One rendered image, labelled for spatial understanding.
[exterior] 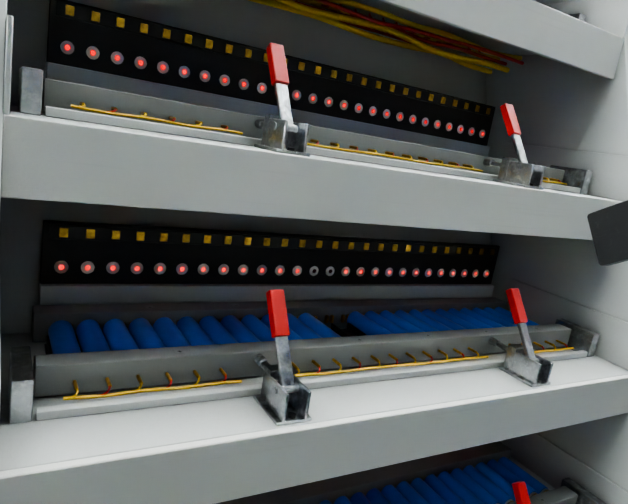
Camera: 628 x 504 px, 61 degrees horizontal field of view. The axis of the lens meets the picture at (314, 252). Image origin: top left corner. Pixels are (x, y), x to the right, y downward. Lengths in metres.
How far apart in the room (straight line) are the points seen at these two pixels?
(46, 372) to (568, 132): 0.63
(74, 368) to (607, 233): 0.33
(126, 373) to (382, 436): 0.19
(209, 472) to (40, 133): 0.22
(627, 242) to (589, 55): 0.40
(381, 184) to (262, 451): 0.21
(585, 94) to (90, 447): 0.65
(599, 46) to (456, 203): 0.30
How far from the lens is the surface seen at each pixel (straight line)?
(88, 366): 0.40
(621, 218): 0.33
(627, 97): 0.72
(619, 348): 0.70
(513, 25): 0.60
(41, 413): 0.38
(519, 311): 0.57
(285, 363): 0.39
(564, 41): 0.66
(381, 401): 0.44
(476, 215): 0.50
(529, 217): 0.56
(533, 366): 0.55
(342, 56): 0.69
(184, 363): 0.41
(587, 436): 0.74
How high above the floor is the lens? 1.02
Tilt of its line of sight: 4 degrees up
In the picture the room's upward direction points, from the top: straight up
